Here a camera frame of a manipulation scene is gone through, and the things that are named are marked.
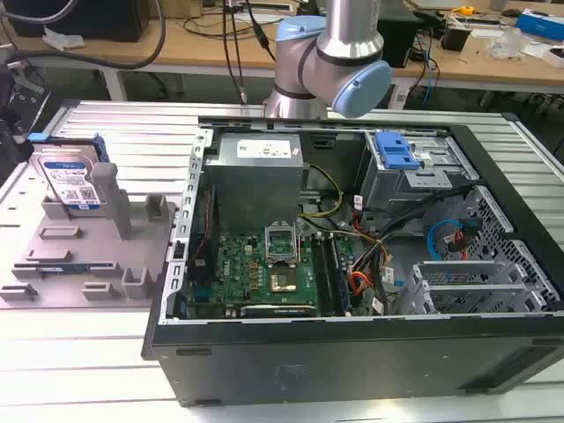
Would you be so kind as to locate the grey parts rack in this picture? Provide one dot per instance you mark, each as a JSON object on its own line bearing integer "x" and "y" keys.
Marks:
{"x": 88, "y": 251}

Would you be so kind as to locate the CPU socket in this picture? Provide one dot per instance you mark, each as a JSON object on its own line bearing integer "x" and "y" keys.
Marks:
{"x": 282, "y": 282}

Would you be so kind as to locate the RAM stick in rack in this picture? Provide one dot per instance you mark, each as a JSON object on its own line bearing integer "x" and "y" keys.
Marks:
{"x": 64, "y": 267}

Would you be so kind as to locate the grey power supply unit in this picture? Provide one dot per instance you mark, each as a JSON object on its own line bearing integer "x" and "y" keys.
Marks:
{"x": 255, "y": 176}

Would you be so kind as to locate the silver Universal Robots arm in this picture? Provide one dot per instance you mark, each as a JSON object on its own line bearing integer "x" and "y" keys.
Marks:
{"x": 328, "y": 61}

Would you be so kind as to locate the metal disk bay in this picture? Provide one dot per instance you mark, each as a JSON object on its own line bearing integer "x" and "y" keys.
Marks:
{"x": 467, "y": 286}

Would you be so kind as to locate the green motherboard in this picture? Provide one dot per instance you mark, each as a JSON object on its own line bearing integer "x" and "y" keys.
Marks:
{"x": 247, "y": 269}

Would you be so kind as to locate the hard disk in blue carrier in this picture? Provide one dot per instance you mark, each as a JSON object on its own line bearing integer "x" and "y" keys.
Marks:
{"x": 66, "y": 176}

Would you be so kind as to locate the black box on desk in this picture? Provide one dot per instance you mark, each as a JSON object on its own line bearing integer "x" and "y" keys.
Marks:
{"x": 79, "y": 17}

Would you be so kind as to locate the black open PC case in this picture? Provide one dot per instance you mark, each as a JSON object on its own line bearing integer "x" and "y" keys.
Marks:
{"x": 352, "y": 361}

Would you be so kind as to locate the black RAM slot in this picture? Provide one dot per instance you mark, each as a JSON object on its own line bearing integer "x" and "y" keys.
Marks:
{"x": 325, "y": 273}

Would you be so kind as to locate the wooden desk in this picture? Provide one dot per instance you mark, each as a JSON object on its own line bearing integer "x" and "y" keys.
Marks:
{"x": 176, "y": 39}

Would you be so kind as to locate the blue white box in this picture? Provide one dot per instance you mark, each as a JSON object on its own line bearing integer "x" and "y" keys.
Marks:
{"x": 539, "y": 24}

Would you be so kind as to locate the blue drive bay latch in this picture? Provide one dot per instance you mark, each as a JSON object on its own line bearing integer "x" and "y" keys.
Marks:
{"x": 394, "y": 152}

